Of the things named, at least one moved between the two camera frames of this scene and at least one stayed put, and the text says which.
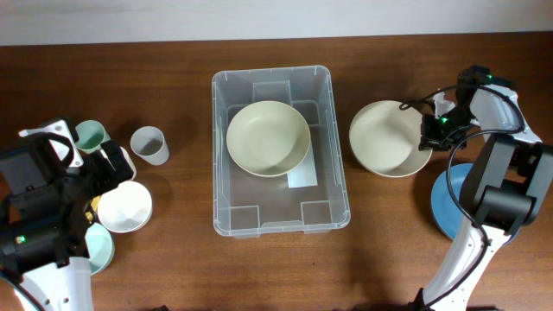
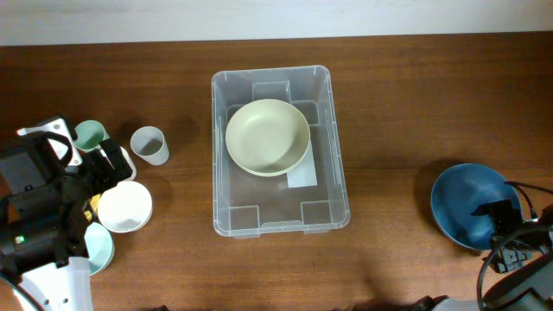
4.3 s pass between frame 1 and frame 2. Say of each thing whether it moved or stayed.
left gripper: stayed
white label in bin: stayed
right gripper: moved
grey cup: stayed
